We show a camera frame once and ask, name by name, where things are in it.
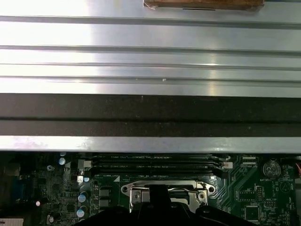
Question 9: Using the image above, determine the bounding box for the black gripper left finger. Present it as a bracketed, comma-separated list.
[81, 185, 161, 226]

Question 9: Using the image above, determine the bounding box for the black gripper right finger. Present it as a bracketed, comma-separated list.
[159, 185, 250, 226]

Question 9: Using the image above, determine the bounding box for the metal CPU socket cover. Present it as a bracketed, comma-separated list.
[130, 188, 208, 213]

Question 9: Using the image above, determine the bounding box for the CPU socket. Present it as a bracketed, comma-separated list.
[120, 179, 216, 214]

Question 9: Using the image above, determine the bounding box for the RAM slot black clip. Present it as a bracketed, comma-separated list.
[93, 168, 228, 177]

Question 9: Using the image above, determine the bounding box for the RAM slot white clip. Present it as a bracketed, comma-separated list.
[90, 160, 233, 170]

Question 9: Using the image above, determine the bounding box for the green motherboard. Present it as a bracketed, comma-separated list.
[0, 152, 301, 226]

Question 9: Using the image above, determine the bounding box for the square black chip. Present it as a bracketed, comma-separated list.
[244, 204, 261, 222]

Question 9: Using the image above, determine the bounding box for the black PC case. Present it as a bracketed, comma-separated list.
[0, 93, 301, 226]

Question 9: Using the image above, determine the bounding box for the silver coin battery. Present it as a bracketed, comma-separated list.
[262, 160, 279, 178]

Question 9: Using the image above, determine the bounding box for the square brown base plate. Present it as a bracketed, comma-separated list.
[143, 0, 265, 10]

